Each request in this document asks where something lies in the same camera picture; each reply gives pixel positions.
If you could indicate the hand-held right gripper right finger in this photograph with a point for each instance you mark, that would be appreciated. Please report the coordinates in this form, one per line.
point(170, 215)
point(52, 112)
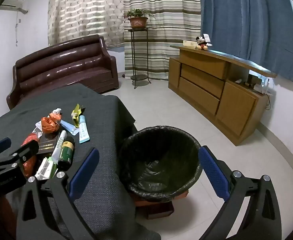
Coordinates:
point(213, 173)

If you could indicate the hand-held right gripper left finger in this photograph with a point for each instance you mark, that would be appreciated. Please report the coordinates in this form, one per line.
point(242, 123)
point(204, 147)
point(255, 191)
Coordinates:
point(84, 171)

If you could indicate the red plastic wrapper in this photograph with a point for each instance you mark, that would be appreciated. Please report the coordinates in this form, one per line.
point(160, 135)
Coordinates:
point(29, 168)

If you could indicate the dark cigarette box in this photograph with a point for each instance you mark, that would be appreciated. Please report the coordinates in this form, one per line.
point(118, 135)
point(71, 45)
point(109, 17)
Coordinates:
point(46, 146)

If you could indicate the white paper scrap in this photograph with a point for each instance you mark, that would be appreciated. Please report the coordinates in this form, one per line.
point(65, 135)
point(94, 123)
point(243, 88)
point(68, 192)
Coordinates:
point(37, 130)

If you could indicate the dark green bottle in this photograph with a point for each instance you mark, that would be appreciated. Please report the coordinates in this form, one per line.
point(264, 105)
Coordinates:
point(66, 152)

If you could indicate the white tube green print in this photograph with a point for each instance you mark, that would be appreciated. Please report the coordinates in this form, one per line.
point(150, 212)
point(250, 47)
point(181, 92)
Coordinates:
point(59, 145)

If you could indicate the orange plastic bag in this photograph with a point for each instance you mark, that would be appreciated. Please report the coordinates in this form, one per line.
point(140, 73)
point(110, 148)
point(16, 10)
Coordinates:
point(49, 125)

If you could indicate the light blue toothpaste tube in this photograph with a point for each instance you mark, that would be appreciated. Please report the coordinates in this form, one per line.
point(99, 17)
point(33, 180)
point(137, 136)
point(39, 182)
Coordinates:
point(83, 132)

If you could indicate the blue and white packet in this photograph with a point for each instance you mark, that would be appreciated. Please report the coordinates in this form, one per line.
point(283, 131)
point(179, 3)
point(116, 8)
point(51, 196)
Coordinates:
point(70, 127)

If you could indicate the bin with black bag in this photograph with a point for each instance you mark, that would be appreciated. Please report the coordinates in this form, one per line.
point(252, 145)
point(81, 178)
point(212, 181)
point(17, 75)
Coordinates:
point(161, 160)

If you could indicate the yellow wrapper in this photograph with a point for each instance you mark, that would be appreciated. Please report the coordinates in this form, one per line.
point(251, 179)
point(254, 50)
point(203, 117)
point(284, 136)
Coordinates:
point(76, 112)

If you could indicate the dark grey tablecloth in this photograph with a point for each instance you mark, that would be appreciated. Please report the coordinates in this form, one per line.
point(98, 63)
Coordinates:
point(106, 140)

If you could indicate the red wooden stool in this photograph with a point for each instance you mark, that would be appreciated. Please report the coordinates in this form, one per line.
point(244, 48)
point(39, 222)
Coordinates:
point(159, 210)

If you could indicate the wooden cabinet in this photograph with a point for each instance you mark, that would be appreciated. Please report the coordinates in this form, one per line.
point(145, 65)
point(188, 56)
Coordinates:
point(199, 92)

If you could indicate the brown leather sofa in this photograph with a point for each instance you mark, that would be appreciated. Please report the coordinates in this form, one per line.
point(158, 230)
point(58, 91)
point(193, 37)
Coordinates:
point(61, 67)

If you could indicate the white router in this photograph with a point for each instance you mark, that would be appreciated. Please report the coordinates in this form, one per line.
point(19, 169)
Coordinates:
point(262, 87)

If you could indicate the small brown box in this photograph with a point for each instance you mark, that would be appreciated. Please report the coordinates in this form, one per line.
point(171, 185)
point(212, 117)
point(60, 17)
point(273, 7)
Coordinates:
point(252, 80)

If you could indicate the metal plant stand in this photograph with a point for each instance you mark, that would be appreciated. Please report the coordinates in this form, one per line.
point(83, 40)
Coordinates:
point(139, 77)

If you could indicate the mouse plush toy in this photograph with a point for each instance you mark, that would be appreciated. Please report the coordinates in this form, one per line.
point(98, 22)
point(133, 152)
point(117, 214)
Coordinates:
point(202, 43)

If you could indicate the beige flat box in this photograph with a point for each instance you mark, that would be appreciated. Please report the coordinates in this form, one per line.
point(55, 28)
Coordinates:
point(189, 43)

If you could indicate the white air conditioner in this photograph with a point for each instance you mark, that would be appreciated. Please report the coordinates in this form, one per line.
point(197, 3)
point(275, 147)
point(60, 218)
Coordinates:
point(12, 1)

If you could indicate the striped curtain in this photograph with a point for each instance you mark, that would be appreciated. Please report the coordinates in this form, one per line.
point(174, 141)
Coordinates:
point(166, 30)

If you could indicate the blue curtain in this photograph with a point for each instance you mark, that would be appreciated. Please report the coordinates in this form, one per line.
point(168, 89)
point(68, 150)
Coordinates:
point(249, 25)

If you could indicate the beige patterned curtain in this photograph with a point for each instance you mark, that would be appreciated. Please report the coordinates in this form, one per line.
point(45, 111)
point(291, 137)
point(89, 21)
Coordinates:
point(86, 10)

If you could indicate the potted plant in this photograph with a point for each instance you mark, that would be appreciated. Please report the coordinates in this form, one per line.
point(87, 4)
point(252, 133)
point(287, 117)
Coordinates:
point(137, 22)

